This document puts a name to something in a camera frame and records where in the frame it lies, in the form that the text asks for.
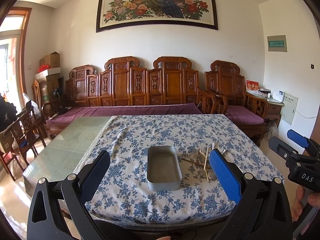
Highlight steel smiley face spoon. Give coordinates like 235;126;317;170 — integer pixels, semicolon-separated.
201;149;217;181

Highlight brown wooden chopstick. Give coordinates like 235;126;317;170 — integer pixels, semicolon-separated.
181;157;211;169

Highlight steel fork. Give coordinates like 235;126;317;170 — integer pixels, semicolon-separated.
193;148;209;181

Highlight person's right hand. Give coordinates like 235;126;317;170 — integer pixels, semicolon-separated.
291;186;320;222

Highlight carved wooden armchair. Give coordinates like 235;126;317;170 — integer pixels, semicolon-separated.
204;60;266;146

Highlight blue floral tablecloth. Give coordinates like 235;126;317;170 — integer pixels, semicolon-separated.
75;114;281;226

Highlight purple armchair cushion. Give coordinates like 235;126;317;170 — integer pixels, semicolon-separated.
225;106;264;126

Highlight white router box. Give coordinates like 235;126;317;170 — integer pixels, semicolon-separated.
271;89;284;102

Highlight red greeting card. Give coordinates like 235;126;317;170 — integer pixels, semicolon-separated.
246;80;259;94

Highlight dark wooden dining chair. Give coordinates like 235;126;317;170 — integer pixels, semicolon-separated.
1;100;46;180

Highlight black desk lamp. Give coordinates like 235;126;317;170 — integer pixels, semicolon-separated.
53;88;72;115

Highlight grey metal rectangular tray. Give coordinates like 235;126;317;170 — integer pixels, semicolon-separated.
146;146;182;191

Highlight purple sofa cushion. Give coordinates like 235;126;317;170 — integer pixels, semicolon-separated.
46;103;202;126

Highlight black bag on chair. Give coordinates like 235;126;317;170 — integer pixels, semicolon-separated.
0;96;17;132

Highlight stacked cardboard boxes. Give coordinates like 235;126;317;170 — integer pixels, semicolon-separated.
32;51;61;107

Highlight long carved wooden sofa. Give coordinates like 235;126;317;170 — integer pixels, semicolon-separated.
42;56;218;138

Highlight framed peacock flower painting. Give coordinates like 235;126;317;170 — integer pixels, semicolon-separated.
96;0;218;32

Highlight white wall cabinet door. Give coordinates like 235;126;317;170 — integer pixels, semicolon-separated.
281;92;298;125

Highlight wall electrical panel box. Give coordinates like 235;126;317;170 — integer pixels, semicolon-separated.
267;35;287;53

